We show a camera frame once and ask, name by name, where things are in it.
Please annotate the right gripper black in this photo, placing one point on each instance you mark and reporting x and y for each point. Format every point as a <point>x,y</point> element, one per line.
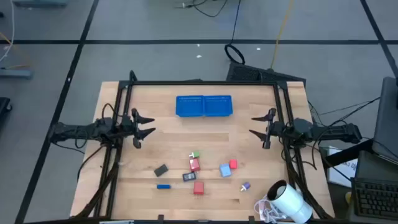
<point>276,129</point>

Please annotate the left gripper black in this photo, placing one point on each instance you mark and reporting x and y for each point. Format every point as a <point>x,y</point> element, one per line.
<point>127,126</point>

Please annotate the black box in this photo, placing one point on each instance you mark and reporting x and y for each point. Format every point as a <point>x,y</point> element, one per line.
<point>160,170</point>

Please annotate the small red cube charger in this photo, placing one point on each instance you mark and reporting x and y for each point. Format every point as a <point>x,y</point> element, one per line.
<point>233,164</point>

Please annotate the light blue multiport charger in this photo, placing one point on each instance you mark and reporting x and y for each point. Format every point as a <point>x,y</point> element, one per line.
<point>225,170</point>

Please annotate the green and white plug adapter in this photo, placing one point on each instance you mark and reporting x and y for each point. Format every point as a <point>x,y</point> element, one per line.
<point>196,154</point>

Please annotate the small purple plug adapter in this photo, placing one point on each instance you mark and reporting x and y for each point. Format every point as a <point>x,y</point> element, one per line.
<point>245,186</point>

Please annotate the small blue rectangular device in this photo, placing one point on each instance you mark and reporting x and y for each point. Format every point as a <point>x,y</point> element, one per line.
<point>163,186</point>

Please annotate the red wall charger block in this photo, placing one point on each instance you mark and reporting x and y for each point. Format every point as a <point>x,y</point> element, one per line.
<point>198,188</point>
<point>194,165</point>

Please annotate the navy device with screen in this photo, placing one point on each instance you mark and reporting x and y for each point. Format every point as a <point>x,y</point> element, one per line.
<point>189,176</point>

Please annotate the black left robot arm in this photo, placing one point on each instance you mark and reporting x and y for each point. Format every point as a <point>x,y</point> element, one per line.
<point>84,130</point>

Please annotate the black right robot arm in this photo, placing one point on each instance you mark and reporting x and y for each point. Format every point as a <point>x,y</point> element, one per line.
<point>323,132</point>

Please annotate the blue plastic mesh basket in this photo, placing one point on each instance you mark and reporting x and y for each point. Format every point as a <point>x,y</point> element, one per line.
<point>189,106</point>
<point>218,105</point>

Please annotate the black mesh case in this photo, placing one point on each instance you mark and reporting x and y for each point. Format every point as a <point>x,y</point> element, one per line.
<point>248,73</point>

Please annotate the white paper box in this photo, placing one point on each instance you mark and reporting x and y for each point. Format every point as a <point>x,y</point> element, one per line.
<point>340,174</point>

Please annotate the grey laptop lid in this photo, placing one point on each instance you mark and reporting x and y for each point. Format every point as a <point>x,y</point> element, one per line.
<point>387,124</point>

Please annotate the black keyboard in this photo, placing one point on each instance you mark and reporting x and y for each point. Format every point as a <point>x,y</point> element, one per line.
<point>376,199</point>

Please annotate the grey floor plate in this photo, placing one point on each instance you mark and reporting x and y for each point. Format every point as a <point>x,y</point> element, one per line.
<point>15,73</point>
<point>40,3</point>

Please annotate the black floor object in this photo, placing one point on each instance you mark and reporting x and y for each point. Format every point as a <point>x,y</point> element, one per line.
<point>3,107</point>

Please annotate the black aluminium table frame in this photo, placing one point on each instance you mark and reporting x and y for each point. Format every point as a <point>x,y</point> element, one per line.
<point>202,83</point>

